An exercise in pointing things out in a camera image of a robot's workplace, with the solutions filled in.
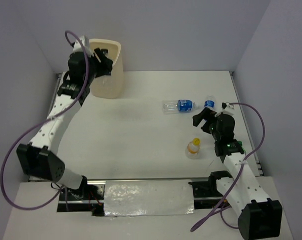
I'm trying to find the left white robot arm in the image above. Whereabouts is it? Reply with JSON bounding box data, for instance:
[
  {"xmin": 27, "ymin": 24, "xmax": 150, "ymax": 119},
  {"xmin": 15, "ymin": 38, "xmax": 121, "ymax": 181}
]
[{"xmin": 16, "ymin": 48, "xmax": 113, "ymax": 200}]

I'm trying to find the purple cable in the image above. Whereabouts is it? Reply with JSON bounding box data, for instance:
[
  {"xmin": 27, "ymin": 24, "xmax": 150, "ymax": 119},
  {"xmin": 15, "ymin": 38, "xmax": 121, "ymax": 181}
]
[
  {"xmin": 190, "ymin": 101, "xmax": 266, "ymax": 233},
  {"xmin": 0, "ymin": 30, "xmax": 91, "ymax": 213}
]

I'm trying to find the silver reflective sheet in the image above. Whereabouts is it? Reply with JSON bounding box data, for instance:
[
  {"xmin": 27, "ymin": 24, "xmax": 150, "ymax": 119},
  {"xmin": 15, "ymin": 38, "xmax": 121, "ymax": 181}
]
[{"xmin": 104, "ymin": 179, "xmax": 195, "ymax": 217}]

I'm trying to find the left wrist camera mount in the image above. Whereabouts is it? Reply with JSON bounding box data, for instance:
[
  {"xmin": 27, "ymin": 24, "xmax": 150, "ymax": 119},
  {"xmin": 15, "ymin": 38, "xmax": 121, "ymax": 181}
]
[{"xmin": 72, "ymin": 35, "xmax": 93, "ymax": 57}]

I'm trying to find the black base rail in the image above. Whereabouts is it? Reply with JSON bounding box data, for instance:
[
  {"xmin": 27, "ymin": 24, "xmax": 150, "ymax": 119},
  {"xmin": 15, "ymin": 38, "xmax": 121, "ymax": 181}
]
[{"xmin": 56, "ymin": 177, "xmax": 222, "ymax": 217}]

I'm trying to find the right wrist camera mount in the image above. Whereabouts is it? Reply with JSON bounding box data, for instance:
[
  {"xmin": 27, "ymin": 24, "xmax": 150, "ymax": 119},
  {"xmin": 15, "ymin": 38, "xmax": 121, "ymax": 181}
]
[{"xmin": 215, "ymin": 102, "xmax": 235, "ymax": 118}]

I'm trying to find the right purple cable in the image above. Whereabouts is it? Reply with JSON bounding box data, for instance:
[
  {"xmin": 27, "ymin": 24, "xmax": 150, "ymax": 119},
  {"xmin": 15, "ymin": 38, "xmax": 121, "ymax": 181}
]
[{"xmin": 190, "ymin": 101, "xmax": 266, "ymax": 233}]

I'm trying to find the green plastic bottle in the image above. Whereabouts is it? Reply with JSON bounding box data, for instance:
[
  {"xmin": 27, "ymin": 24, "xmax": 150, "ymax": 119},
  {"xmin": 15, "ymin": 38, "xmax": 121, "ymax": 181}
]
[{"xmin": 238, "ymin": 141, "xmax": 246, "ymax": 154}]

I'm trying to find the clear bottle large blue label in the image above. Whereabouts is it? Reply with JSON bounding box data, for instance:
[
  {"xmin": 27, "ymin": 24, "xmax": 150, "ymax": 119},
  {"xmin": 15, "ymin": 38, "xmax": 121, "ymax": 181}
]
[{"xmin": 162, "ymin": 99, "xmax": 199, "ymax": 114}]

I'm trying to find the beige plastic bin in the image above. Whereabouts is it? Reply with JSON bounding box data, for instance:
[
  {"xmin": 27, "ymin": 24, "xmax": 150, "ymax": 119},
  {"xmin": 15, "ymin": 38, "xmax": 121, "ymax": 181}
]
[{"xmin": 89, "ymin": 38, "xmax": 124, "ymax": 99}]

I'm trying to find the small bottle blue cap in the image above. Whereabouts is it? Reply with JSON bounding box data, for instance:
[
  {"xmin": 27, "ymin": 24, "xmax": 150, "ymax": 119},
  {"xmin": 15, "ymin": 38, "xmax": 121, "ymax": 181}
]
[{"xmin": 204, "ymin": 95, "xmax": 216, "ymax": 111}]

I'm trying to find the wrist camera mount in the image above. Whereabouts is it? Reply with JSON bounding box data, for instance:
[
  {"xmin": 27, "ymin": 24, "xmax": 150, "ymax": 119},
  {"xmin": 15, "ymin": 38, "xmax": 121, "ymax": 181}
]
[
  {"xmin": 72, "ymin": 35, "xmax": 93, "ymax": 57},
  {"xmin": 215, "ymin": 102, "xmax": 235, "ymax": 118}
]

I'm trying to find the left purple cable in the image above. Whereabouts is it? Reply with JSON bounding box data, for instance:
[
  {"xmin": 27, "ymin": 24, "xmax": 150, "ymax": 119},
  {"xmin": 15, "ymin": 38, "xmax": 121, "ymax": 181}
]
[{"xmin": 0, "ymin": 30, "xmax": 91, "ymax": 213}]

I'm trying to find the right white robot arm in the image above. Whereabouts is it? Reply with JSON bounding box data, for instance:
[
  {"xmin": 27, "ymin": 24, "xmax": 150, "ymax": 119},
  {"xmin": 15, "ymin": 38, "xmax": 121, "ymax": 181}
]
[{"xmin": 193, "ymin": 103, "xmax": 283, "ymax": 240}]

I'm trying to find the clear bottle black cap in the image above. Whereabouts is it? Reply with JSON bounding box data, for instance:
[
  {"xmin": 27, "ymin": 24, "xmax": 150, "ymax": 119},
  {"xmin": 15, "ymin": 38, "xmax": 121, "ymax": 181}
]
[{"xmin": 101, "ymin": 48, "xmax": 109, "ymax": 86}]

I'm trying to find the clear bottle yellow cap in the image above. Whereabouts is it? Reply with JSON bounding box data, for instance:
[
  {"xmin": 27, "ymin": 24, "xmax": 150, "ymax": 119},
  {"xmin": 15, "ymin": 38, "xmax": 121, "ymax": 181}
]
[{"xmin": 185, "ymin": 137, "xmax": 201, "ymax": 159}]

